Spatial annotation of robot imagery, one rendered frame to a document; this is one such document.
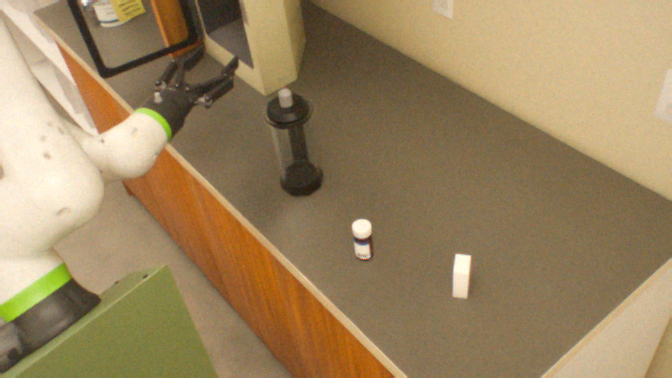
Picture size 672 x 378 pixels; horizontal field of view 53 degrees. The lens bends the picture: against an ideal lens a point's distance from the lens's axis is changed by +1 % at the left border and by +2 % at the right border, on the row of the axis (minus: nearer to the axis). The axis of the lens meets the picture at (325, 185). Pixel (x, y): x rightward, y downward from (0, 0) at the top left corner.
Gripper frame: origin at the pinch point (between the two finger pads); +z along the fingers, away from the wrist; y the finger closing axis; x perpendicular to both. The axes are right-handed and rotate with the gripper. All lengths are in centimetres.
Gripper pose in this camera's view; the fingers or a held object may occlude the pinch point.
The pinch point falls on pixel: (214, 61)
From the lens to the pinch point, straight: 160.5
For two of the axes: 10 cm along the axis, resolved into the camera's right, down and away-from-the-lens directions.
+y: -9.2, -3.1, 2.3
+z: 3.8, -6.4, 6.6
